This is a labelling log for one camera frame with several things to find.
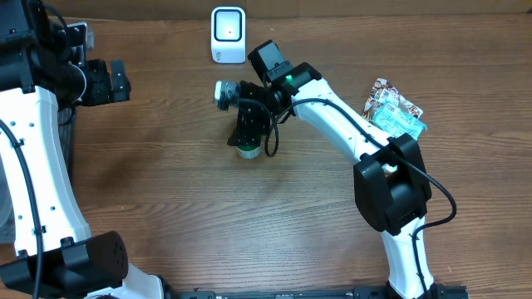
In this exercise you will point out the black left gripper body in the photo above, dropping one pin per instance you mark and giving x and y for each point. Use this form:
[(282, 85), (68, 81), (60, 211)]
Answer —
[(100, 88)]

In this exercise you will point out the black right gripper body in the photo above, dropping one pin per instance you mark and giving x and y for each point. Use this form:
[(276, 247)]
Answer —
[(265, 110)]

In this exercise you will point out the green lid jar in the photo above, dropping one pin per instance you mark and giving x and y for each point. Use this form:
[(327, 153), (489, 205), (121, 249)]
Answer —
[(249, 151)]

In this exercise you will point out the teal snack packet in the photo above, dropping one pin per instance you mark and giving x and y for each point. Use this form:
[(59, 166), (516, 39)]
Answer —
[(396, 122)]

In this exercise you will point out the beige brown snack pouch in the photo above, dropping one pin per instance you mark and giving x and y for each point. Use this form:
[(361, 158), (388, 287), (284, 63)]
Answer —
[(384, 91)]

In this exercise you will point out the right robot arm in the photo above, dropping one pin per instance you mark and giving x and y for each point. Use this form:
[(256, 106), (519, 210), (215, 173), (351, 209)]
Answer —
[(391, 187)]

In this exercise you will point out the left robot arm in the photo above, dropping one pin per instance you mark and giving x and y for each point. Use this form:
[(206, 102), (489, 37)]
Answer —
[(45, 70)]

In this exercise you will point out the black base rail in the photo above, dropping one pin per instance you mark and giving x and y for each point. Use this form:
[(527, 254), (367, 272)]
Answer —
[(437, 291)]

